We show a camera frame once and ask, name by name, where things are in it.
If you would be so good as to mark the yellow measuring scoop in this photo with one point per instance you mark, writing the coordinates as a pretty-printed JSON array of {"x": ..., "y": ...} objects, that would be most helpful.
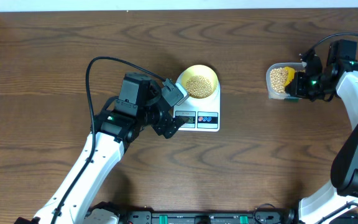
[{"x": 290, "y": 75}]

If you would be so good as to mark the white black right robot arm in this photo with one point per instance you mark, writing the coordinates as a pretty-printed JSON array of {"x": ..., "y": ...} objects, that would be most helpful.
[{"x": 334, "y": 201}]

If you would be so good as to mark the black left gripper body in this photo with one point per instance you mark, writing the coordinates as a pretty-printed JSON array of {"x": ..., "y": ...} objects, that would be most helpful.
[{"x": 165, "y": 125}]

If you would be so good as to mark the clear container of soybeans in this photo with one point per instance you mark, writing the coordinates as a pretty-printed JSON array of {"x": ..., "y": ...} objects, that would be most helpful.
[{"x": 276, "y": 77}]

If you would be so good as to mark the soybeans in yellow bowl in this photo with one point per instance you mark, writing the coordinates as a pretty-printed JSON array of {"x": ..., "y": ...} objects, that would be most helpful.
[{"x": 199, "y": 87}]

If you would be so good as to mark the pale yellow bowl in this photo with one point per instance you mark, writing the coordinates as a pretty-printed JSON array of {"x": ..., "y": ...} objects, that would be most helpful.
[{"x": 200, "y": 70}]

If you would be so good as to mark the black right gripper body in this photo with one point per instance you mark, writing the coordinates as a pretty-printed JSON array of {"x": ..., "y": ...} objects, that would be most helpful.
[{"x": 316, "y": 88}]

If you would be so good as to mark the white digital kitchen scale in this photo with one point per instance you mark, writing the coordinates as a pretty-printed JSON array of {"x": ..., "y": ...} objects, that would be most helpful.
[{"x": 203, "y": 114}]

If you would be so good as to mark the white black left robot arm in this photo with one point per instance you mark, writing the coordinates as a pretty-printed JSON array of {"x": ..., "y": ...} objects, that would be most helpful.
[{"x": 71, "y": 201}]

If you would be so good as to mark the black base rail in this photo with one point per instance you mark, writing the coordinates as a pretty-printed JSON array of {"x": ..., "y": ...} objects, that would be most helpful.
[{"x": 263, "y": 216}]

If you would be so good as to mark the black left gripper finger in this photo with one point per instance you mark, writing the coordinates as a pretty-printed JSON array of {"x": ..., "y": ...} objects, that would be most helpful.
[
  {"x": 173, "y": 125},
  {"x": 168, "y": 98}
]

